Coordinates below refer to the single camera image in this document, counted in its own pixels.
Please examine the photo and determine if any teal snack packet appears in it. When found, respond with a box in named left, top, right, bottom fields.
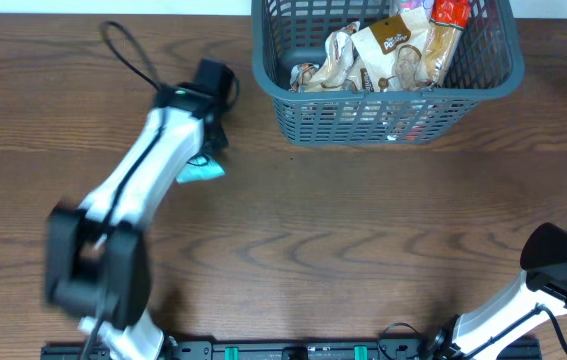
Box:
left=176, top=155, right=225, bottom=184

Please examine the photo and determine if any grey plastic lattice basket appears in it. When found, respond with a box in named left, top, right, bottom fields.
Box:
left=252, top=0, right=525, bottom=146

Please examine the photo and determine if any beige snack pouch with barcode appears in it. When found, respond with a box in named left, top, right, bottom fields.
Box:
left=289, top=58, right=374, bottom=93

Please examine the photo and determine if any orange pasta package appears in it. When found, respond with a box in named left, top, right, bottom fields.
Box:
left=415, top=0, right=471, bottom=86

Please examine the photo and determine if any tissue pocket pack bundle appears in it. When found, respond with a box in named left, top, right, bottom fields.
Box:
left=389, top=0, right=435, bottom=17

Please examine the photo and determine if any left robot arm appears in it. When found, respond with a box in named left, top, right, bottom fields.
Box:
left=44, top=59, right=239, bottom=359

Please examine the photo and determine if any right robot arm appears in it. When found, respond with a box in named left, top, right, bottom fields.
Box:
left=418, top=222, right=567, bottom=360

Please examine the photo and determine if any black mounting rail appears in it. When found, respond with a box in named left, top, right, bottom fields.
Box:
left=40, top=338, right=543, bottom=360

